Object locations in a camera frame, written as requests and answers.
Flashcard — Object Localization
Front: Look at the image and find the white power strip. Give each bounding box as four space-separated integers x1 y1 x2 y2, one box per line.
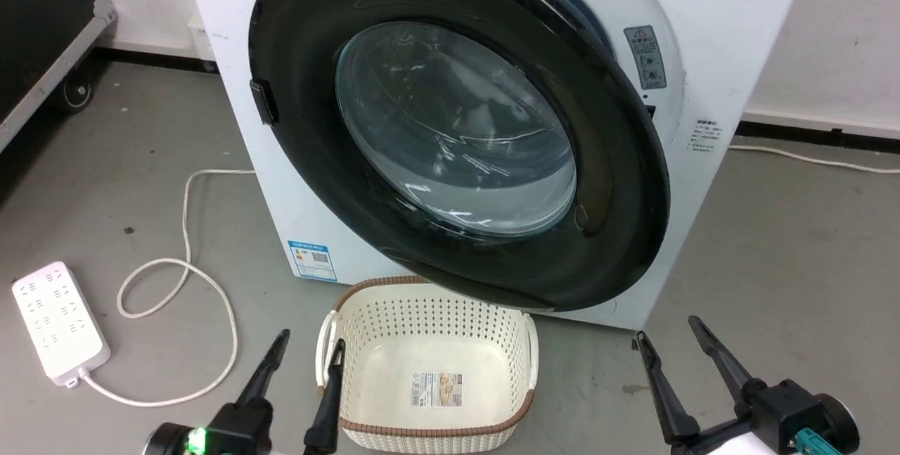
11 261 112 389

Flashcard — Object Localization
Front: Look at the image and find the black round washing machine door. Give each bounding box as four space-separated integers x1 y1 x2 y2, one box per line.
247 0 671 313

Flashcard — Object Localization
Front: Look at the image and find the white perforated laundry basket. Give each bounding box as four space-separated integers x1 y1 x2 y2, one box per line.
315 275 539 455

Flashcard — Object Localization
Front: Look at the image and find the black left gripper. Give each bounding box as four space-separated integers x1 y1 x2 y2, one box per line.
143 329 347 455

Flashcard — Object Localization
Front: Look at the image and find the white front-load washing machine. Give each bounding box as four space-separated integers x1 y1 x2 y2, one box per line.
179 0 816 331

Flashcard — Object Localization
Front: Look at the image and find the white power strip cable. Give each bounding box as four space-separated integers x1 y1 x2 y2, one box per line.
79 169 257 408

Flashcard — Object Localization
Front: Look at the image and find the grey warning label sticker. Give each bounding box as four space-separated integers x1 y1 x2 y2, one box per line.
624 25 668 91

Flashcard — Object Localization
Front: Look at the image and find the black flight case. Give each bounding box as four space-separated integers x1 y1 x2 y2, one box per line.
0 0 117 153

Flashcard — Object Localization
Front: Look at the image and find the blue energy label sticker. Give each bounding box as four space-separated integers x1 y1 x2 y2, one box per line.
287 240 338 283

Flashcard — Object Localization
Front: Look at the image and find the white cable on floor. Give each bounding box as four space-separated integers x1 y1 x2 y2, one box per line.
727 144 900 175

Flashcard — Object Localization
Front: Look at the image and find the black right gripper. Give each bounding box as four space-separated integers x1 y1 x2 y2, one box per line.
635 315 861 455

